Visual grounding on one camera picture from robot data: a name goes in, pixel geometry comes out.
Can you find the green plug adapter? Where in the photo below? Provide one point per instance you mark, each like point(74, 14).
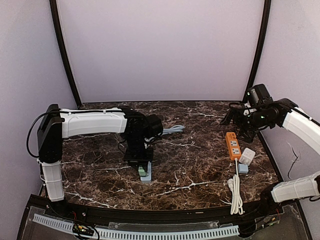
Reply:
point(141, 171)

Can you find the right black frame post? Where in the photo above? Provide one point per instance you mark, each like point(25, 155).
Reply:
point(259, 47)

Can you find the white cube socket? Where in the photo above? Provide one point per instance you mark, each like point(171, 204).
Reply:
point(247, 156)

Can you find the orange power strip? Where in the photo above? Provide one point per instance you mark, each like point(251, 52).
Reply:
point(233, 146)

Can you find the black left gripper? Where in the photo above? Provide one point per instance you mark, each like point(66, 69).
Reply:
point(138, 157)

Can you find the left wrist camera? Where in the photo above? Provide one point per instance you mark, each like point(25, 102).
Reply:
point(155, 127)

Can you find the left black frame post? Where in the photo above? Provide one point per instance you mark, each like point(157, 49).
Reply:
point(63, 52)

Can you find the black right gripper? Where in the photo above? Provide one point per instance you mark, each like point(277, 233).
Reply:
point(238, 117)

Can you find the grey slotted cable duct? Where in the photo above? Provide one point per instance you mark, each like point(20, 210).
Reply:
point(130, 231)

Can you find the black frame post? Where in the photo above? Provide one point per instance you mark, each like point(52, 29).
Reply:
point(63, 52)
point(259, 47)

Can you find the black front table rail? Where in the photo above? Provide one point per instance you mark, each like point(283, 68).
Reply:
point(103, 215)

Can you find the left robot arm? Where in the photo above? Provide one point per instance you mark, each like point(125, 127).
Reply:
point(59, 124)

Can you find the light blue plug adapter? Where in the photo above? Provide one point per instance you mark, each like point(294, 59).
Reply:
point(243, 168)

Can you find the blue power strip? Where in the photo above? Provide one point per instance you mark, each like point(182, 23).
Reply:
point(148, 178)

